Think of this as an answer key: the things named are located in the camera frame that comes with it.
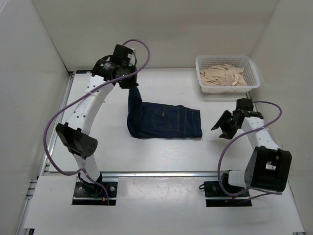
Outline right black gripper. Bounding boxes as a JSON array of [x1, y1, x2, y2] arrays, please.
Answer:
[[211, 110, 240, 140]]

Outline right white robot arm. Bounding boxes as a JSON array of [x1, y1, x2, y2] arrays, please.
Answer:
[[212, 98, 292, 197]]

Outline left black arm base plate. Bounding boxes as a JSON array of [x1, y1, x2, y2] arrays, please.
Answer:
[[72, 180, 118, 206]]

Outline beige trousers in basket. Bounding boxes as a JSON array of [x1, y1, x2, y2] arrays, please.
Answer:
[[200, 64, 247, 87]]

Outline white plastic mesh basket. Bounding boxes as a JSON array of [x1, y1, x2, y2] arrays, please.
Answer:
[[195, 55, 260, 94]]

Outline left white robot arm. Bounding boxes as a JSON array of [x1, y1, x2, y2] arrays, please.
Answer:
[[56, 55, 136, 196]]

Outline dark blue denim trousers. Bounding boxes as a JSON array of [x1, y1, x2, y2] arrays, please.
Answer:
[[127, 87, 202, 139]]

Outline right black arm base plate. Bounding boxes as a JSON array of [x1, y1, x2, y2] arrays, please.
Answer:
[[199, 181, 252, 208]]

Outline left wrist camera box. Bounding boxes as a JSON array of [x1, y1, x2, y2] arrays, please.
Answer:
[[110, 44, 136, 66]]

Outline blue label sticker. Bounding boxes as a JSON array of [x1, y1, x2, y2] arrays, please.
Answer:
[[75, 70, 91, 74]]

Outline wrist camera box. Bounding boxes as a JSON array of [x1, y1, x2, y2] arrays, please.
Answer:
[[110, 44, 136, 66], [236, 98, 254, 111]]

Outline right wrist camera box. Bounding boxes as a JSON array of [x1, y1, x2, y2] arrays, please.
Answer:
[[236, 98, 254, 111]]

